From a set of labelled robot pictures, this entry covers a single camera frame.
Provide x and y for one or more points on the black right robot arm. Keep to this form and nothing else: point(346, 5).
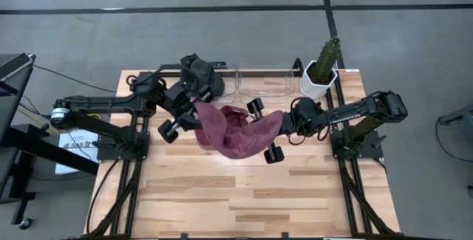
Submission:
point(354, 112)

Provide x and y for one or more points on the white paper sheet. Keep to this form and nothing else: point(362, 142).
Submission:
point(74, 158)

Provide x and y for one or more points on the dark grey baseball cap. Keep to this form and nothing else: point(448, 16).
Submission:
point(205, 74)

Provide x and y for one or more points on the clear plastic bin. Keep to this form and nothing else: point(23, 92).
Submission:
point(231, 85)
point(266, 83)

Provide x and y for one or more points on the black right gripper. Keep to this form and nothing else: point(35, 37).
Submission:
point(295, 118)

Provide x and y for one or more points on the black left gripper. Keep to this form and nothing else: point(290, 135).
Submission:
point(181, 99)

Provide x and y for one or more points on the black caster wheel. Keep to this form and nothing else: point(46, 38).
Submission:
point(25, 223)

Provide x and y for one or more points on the green cactus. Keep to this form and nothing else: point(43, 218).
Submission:
point(327, 59)

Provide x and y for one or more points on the black metal desk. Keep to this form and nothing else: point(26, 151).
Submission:
point(44, 151)

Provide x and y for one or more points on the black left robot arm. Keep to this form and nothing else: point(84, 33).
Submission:
point(103, 103)

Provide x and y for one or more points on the dark tablet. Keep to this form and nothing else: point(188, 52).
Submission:
point(15, 64)

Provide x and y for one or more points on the white faceted plant pot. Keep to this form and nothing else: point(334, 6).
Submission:
point(310, 86)

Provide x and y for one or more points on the grey metal stand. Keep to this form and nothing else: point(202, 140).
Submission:
point(460, 114)

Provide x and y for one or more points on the black aluminium table frame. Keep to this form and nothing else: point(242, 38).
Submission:
point(135, 195)

